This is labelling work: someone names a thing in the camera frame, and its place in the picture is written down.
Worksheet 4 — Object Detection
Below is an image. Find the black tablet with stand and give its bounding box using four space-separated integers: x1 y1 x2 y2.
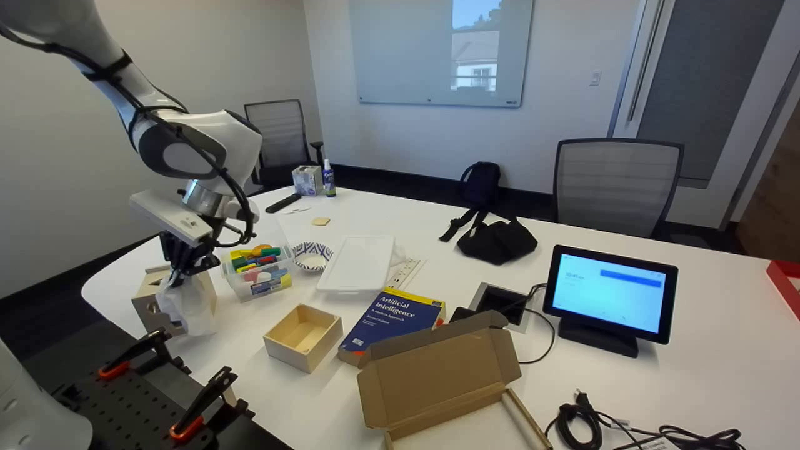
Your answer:
542 245 677 358

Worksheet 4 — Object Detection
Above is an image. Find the wall whiteboard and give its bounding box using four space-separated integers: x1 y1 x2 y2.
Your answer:
349 0 535 110

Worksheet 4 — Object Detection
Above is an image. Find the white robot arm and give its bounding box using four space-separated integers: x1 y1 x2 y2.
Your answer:
0 0 263 288

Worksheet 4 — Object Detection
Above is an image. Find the clear plastic box of toys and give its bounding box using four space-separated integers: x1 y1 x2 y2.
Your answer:
223 245 292 299

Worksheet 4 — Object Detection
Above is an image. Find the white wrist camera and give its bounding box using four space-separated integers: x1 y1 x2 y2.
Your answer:
130 190 212 246

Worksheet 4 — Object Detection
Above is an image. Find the wooden shape sorter cube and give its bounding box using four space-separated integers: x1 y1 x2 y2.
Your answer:
133 268 187 334

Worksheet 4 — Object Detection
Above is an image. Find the orange black clamp left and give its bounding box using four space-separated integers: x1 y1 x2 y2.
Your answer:
98 329 184 381

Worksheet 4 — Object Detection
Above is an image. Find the open cardboard box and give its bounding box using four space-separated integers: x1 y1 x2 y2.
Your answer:
358 309 519 439

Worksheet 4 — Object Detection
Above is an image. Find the black remote on table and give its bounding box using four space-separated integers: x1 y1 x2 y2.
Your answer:
264 191 303 214

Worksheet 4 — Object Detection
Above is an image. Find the orange black clamp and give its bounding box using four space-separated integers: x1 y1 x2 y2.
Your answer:
98 329 184 381
168 364 248 443

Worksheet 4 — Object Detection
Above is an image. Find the white napkin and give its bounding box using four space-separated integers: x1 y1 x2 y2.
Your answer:
154 271 217 334

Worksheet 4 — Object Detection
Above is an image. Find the small open wooden box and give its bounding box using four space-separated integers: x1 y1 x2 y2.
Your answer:
263 304 342 373

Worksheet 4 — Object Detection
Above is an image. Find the red object at edge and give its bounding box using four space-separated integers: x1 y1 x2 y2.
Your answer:
767 259 800 319

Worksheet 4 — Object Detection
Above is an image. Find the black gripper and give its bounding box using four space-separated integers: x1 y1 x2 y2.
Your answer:
158 183 255 288

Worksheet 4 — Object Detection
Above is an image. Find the white flat tray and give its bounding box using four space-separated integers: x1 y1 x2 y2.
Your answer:
318 236 392 291

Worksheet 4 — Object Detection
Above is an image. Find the blue book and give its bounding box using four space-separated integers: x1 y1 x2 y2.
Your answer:
337 288 445 364

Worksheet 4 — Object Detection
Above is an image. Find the grey mesh office chair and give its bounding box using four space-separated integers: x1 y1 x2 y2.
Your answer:
552 138 682 236

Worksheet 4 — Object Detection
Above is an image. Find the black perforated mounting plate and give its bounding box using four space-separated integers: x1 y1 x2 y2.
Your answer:
54 369 289 450

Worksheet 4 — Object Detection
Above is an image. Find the orange black clamp right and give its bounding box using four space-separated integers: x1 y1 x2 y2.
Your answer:
168 364 248 443

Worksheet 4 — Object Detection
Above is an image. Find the black table power outlet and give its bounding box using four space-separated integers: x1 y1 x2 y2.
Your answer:
470 283 528 324

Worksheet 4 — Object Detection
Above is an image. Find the small blue cap bottle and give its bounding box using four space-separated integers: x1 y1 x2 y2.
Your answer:
322 156 334 198

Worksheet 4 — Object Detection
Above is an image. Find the coiled black cable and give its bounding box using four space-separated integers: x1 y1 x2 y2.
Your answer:
542 388 747 450

